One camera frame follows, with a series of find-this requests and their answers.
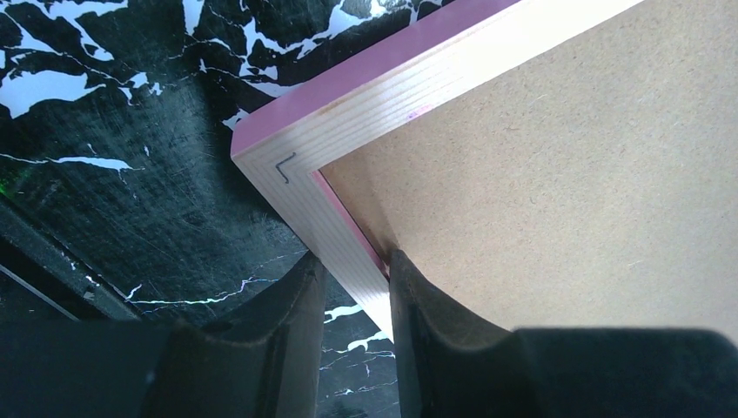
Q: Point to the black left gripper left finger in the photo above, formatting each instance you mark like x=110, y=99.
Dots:
x=260, y=360

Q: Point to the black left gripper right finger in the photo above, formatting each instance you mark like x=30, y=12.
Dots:
x=453, y=363

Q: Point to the pink picture frame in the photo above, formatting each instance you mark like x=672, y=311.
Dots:
x=545, y=163

